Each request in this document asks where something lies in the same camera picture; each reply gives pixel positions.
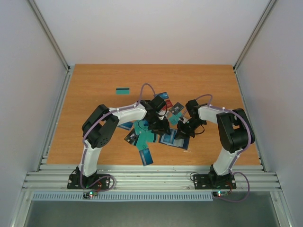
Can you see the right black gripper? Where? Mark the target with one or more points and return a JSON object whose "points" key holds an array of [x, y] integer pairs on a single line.
{"points": [[186, 127]]}

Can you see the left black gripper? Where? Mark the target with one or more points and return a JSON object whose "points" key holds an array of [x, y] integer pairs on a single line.
{"points": [[163, 128]]}

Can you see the navy blue card holder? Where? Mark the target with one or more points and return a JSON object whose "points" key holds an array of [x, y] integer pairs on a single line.
{"points": [[171, 141]]}

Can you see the blue card bottom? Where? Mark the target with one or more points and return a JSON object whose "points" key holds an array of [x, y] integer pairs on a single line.
{"points": [[146, 157]]}

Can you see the blue card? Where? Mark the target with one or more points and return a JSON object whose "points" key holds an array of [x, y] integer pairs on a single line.
{"points": [[126, 126], [146, 157], [163, 95]]}

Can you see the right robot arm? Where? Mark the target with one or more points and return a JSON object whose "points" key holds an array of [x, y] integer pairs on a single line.
{"points": [[235, 133]]}

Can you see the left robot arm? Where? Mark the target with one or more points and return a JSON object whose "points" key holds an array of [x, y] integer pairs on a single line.
{"points": [[99, 128]]}

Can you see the green card centre left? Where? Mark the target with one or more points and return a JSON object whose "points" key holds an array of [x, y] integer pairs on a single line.
{"points": [[140, 126]]}

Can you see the green card right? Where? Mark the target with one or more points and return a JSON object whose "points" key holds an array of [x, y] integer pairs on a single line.
{"points": [[173, 119]]}

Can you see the green card with stripe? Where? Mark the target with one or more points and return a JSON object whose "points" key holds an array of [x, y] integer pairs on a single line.
{"points": [[145, 137]]}

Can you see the red VIP card right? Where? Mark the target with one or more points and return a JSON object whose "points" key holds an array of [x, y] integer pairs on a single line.
{"points": [[168, 103]]}

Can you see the black card right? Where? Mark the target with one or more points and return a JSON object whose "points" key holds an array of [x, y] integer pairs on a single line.
{"points": [[176, 108]]}

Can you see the black card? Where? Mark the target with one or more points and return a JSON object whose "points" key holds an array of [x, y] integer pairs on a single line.
{"points": [[176, 108], [132, 137]]}

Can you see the black card lower left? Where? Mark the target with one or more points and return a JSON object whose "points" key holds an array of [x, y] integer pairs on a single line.
{"points": [[132, 137]]}

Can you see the blue card left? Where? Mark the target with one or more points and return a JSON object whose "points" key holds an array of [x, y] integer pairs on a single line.
{"points": [[126, 126]]}

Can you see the blue card top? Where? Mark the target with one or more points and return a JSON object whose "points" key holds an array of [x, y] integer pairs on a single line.
{"points": [[163, 95]]}

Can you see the lone green card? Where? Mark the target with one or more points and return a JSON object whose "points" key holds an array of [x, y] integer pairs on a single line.
{"points": [[122, 91]]}

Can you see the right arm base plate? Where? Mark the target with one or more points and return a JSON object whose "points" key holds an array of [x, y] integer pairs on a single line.
{"points": [[205, 181]]}

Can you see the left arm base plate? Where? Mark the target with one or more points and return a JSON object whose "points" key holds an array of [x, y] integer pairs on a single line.
{"points": [[94, 182]]}

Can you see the grey slotted cable duct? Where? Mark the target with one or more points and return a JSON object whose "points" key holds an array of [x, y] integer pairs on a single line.
{"points": [[123, 196]]}

